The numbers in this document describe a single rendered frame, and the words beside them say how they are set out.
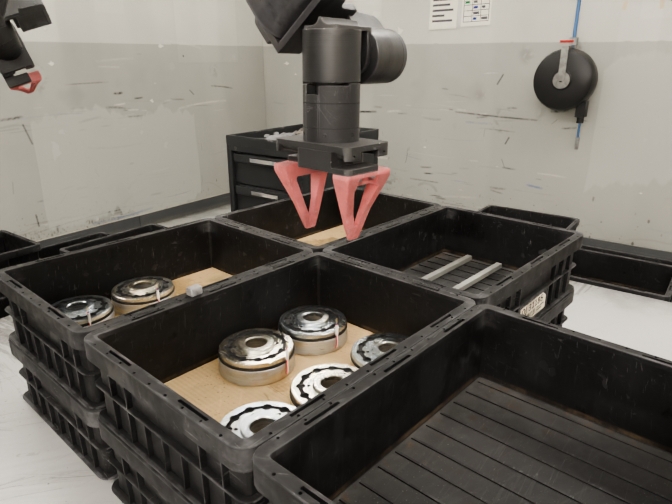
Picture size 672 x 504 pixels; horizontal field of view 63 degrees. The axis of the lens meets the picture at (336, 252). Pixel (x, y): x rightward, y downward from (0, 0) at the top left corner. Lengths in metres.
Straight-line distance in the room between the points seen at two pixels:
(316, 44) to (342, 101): 0.06
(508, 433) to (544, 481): 0.08
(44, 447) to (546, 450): 0.68
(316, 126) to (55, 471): 0.60
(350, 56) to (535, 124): 3.46
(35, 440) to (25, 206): 3.11
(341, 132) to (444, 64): 3.66
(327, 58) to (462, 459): 0.43
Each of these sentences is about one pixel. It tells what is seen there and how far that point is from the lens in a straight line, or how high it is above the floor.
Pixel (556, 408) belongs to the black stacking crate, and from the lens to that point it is 0.74.
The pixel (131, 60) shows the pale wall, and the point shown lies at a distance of 4.32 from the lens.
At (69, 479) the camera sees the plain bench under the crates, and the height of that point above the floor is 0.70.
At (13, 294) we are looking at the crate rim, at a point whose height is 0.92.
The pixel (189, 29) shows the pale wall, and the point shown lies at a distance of 4.65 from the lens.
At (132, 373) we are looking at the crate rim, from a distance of 0.61.
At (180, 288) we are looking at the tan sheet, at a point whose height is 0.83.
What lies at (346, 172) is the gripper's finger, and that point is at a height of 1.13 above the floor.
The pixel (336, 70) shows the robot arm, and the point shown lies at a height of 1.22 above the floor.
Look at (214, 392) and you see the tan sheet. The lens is 0.73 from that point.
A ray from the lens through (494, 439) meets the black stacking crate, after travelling 0.67.
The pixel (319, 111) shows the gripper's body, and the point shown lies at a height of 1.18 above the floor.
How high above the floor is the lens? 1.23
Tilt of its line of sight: 20 degrees down
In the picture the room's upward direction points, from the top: straight up
